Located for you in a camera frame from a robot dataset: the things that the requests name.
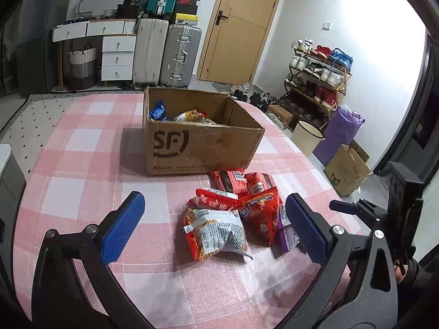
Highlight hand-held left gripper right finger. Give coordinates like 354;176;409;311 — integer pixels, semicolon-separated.
285;194;398;329

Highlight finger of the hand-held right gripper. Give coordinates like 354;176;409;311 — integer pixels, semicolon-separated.
329;199;361;215

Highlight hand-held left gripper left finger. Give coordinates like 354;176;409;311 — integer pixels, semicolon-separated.
31;191;155;329

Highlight silver purple snack packet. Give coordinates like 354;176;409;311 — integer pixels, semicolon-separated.
272;206;302;257

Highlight red cracker packet blue label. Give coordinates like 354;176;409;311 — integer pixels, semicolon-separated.
238;188;283;245

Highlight red sandwich cookie packet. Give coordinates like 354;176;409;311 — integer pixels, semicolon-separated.
243;172;275;196

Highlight white orange noodle packet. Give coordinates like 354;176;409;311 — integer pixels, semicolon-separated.
173;110;216;126
183;208;254;263

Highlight red packet with dark stripe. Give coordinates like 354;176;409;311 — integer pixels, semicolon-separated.
209;169;246;194

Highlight red packet with white label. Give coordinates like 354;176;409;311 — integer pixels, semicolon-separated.
187;188;239;211

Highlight brown cardboard box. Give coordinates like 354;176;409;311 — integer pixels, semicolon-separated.
143;86;266;176

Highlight blue snack packet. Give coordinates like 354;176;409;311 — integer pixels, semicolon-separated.
149;100;168;122

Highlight person's right forearm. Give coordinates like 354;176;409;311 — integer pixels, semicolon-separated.
398;250;439;329

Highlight open printed cardboard box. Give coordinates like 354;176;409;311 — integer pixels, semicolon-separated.
323;140;372;197

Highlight purple bag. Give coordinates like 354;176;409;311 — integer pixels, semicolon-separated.
313;106;365;167

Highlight pink checkered tablecloth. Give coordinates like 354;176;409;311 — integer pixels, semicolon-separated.
12;91;369;329

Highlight cream waste bin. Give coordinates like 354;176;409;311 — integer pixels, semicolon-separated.
291;121;325;155

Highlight small closed cardboard box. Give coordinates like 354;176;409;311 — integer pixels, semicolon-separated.
267;104;298;127

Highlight wooden shoe rack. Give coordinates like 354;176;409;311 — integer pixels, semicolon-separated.
283;51;353;129

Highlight rows of stored sneakers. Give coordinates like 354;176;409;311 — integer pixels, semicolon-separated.
286;38;354;124

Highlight heap of loose shoes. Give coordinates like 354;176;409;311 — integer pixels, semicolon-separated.
230;82;292;131

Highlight dotted rug with striped border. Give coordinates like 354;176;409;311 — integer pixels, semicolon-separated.
0;91;146;138

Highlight woven laundry basket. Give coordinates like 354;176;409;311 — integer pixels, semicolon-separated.
68;43;97;90

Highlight grey doormat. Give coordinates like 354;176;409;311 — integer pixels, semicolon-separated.
213;80;241;93

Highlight white desk with drawers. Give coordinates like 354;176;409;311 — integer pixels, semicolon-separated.
52;19;138;88

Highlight beige suitcase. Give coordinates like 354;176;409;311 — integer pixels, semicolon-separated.
132;17;169;90

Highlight silver suitcase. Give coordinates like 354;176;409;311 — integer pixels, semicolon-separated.
161;23;203;90

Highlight tan wooden door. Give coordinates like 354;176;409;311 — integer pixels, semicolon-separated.
197;0;288;86

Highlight dark grey refrigerator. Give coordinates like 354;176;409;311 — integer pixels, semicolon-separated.
15;0;76;97

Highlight black storage case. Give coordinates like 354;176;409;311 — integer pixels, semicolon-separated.
117;4;139;19

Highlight yellow black shoe box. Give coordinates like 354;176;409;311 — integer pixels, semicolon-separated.
171;13;199;26

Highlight grey arched frame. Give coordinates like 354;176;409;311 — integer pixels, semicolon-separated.
76;0;126;19

